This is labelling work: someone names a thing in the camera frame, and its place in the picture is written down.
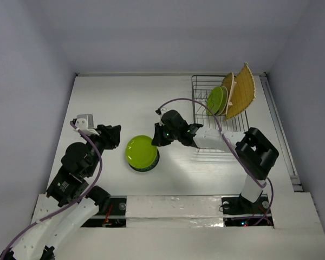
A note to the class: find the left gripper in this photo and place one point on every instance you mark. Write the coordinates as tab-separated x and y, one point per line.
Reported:
110	134

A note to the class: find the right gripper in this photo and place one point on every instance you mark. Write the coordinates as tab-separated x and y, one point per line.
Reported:
160	134

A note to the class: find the blue floral plate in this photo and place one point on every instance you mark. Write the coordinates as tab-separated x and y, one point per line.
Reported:
150	167

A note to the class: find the grey green plate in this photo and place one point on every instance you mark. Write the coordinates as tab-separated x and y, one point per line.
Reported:
224	101

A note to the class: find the small bamboo tray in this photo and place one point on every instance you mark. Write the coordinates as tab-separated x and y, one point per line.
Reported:
229	82

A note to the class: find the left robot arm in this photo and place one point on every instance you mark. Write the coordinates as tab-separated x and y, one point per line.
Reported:
69	201

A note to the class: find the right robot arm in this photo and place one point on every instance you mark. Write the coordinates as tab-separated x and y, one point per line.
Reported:
254	152

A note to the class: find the large bamboo tray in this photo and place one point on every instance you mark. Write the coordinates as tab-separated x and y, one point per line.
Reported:
244	92

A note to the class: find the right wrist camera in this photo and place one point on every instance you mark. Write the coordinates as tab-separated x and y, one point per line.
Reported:
161	111

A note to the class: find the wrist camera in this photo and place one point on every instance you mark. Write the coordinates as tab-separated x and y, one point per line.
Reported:
84	122
161	111

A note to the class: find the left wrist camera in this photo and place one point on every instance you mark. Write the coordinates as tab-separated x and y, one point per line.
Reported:
84	122

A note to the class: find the wire dish rack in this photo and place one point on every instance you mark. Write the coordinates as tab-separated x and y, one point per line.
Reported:
233	128

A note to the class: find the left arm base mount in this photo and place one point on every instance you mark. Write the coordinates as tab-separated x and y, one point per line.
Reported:
112	217

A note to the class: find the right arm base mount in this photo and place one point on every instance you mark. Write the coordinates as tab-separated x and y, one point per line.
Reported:
238	212

